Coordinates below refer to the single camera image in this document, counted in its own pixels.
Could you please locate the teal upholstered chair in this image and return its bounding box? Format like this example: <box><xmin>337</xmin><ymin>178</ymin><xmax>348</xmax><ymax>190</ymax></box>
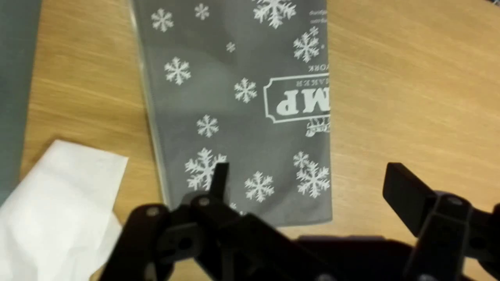
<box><xmin>0</xmin><ymin>0</ymin><xmax>45</xmax><ymax>206</ymax></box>

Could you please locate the grey snowflake folder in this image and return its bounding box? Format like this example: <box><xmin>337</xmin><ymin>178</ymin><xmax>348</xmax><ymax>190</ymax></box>
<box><xmin>130</xmin><ymin>0</ymin><xmax>335</xmax><ymax>228</ymax></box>

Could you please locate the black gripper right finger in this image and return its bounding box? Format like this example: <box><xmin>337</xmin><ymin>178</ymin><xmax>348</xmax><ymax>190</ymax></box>
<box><xmin>382</xmin><ymin>160</ymin><xmax>500</xmax><ymax>281</ymax></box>

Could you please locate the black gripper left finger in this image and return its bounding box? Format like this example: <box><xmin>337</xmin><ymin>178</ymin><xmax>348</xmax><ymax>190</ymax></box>
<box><xmin>99</xmin><ymin>160</ymin><xmax>335</xmax><ymax>281</ymax></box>

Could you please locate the white paper tissue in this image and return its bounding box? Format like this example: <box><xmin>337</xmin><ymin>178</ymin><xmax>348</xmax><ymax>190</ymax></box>
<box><xmin>0</xmin><ymin>137</ymin><xmax>130</xmax><ymax>281</ymax></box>

